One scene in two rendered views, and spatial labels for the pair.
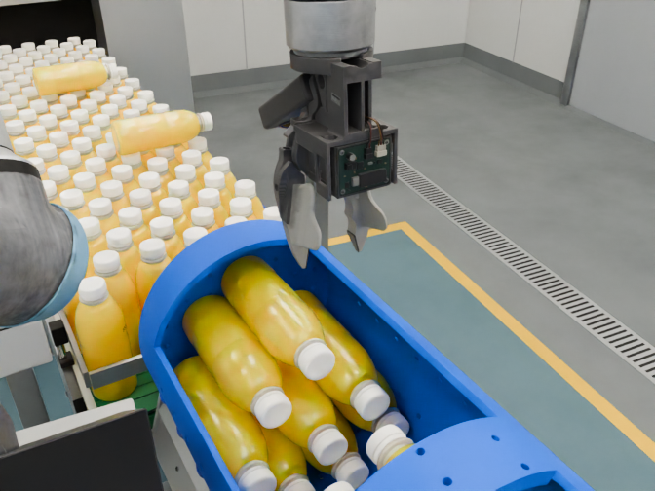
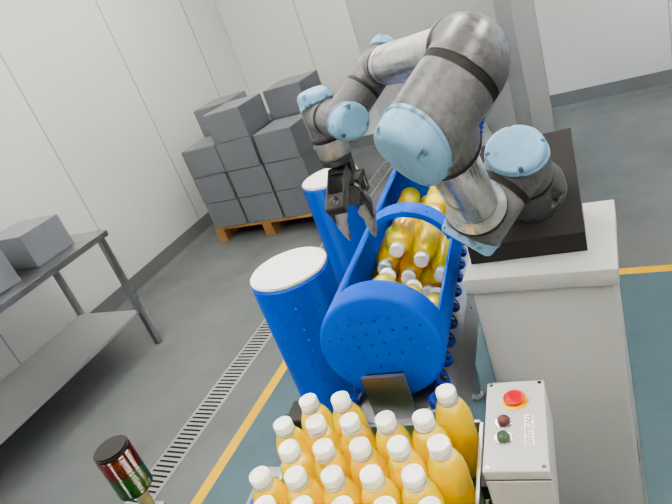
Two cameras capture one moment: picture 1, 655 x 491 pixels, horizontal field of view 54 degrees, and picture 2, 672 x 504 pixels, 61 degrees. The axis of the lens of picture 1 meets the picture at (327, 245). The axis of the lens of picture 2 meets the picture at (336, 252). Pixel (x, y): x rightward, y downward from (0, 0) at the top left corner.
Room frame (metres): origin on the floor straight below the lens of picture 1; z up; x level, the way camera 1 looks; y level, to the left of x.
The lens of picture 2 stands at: (1.32, 0.97, 1.83)
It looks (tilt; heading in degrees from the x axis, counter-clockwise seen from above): 24 degrees down; 235
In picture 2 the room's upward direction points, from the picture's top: 20 degrees counter-clockwise
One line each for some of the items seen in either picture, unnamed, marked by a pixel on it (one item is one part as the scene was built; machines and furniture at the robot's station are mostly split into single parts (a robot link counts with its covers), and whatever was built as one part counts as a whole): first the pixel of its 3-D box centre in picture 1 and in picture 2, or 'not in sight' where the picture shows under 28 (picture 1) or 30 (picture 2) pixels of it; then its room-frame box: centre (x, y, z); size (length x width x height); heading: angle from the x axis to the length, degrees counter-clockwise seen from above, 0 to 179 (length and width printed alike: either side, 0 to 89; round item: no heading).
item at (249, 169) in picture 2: not in sight; (267, 158); (-1.44, -3.49, 0.59); 1.20 x 0.80 x 1.19; 114
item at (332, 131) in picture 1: (337, 120); (344, 178); (0.54, -0.01, 1.43); 0.09 x 0.08 x 0.12; 29
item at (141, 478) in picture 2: not in sight; (130, 477); (1.25, 0.02, 1.18); 0.06 x 0.06 x 0.05
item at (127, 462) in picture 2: not in sight; (117, 459); (1.25, 0.02, 1.23); 0.06 x 0.06 x 0.04
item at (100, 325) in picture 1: (104, 342); (458, 432); (0.76, 0.34, 0.99); 0.07 x 0.07 x 0.19
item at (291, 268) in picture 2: not in sight; (288, 268); (0.45, -0.58, 1.03); 0.28 x 0.28 x 0.01
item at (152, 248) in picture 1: (152, 248); (385, 421); (0.87, 0.28, 1.09); 0.04 x 0.04 x 0.02
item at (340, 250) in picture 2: not in sight; (357, 255); (-0.25, -1.11, 0.59); 0.28 x 0.28 x 0.88
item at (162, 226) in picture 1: (162, 226); (360, 448); (0.94, 0.28, 1.09); 0.04 x 0.04 x 0.02
